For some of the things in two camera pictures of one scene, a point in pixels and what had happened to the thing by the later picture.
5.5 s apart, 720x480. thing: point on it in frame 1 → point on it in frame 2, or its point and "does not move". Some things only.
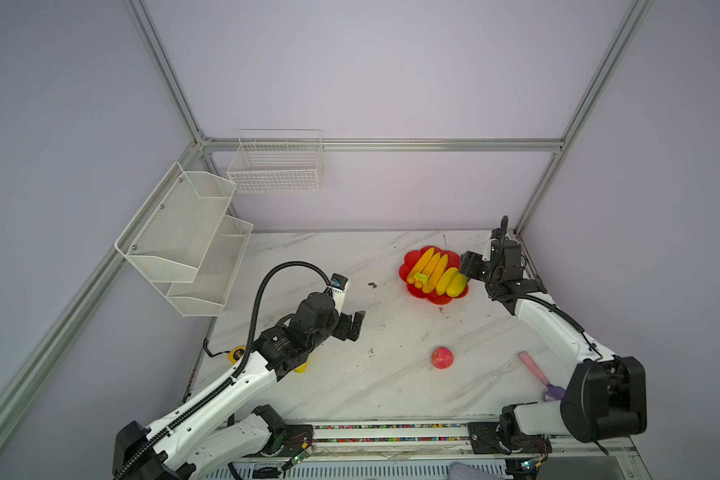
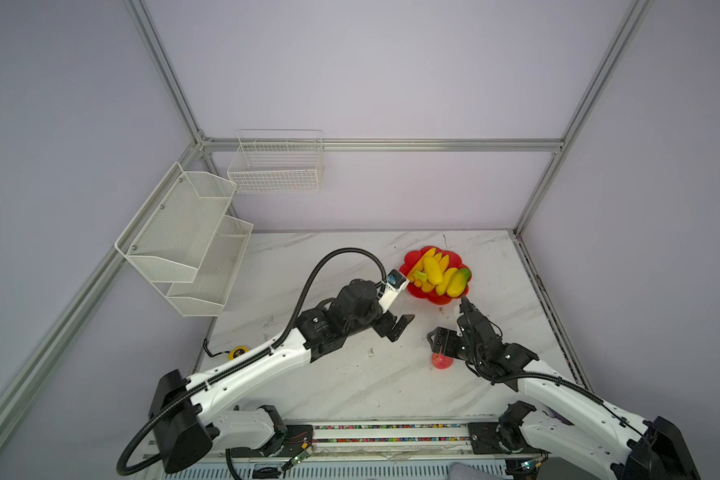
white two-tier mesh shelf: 186,243 does not move
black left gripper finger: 357,325 → 399,327
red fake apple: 442,358 does not move
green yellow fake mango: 457,285 does not move
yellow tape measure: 236,354 does not move
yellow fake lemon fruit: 301,368 → 433,271
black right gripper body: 493,279 → 468,353
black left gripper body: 320,337 → 380,322
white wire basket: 278,161 does not move
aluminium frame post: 636,11 does not move
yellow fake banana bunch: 427,270 does not move
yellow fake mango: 444,280 does not move
